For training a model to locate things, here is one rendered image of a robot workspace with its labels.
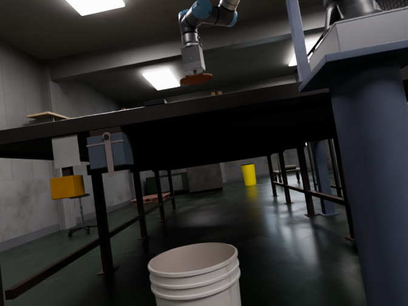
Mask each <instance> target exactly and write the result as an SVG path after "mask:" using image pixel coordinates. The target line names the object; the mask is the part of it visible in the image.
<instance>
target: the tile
mask: <svg viewBox="0 0 408 306"><path fill-rule="evenodd" d="M185 76H186V77H185V78H182V79H181V80H180V84H190V86H191V85H193V84H199V83H206V81H209V80H211V79H212V78H213V76H212V75H211V74H208V73H206V74H203V72H202V73H198V74H195V75H185Z"/></svg>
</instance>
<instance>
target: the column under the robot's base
mask: <svg viewBox="0 0 408 306"><path fill-rule="evenodd" d="M406 66H408V39H405V40H401V41H394V42H388V43H384V44H378V45H374V46H368V47H362V48H358V49H352V50H345V51H341V52H335V53H329V54H325V55H324V56H323V58H322V59H321V60H320V62H318V64H317V65H316V66H315V68H314V69H313V70H312V71H311V72H310V74H309V75H308V77H306V79H305V80H304V81H303V82H302V84H301V85H300V86H299V93H301V92H308V91H313V90H319V89H326V88H329V91H330V98H331V105H332V108H333V115H334V119H335V125H336V131H337V136H338V142H339V148H340V152H341V159H342V165H343V169H344V175H345V182H346V186H347V192H348V199H349V203H350V209H351V214H352V220H353V226H354V230H355V237H356V243H357V247H358V253H359V260H360V264H361V270H362V276H363V281H364V287H365V293H366V298H367V304H368V306H408V106H407V100H406V94H405V91H404V85H403V79H402V76H401V69H402V68H404V67H406Z"/></svg>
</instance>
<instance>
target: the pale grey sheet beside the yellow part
mask: <svg viewBox="0 0 408 306"><path fill-rule="evenodd" d="M52 148H53V157H54V164H55V169H59V168H66V167H71V166H78V165H81V163H80V153H79V147H78V138H77V134H73V135H65V136H61V137H54V138H52Z"/></svg>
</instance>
